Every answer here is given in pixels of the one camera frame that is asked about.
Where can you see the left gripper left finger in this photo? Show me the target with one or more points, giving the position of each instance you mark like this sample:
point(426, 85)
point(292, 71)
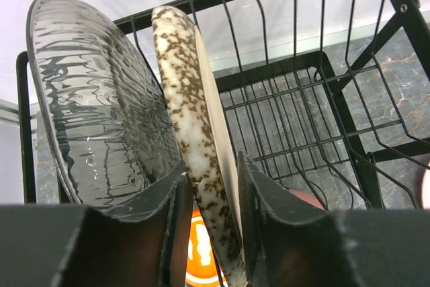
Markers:
point(142, 242)

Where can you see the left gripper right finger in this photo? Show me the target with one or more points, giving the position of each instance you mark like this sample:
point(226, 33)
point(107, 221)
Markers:
point(289, 242)

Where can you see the speckled beige plate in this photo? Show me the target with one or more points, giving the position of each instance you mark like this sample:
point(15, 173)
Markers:
point(194, 106)

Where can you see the beige patterned cup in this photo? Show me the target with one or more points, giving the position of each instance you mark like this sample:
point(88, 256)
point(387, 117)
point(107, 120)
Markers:
point(307, 198)

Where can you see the orange mug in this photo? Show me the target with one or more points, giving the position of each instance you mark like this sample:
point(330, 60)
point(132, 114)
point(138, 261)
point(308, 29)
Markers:
point(201, 268)

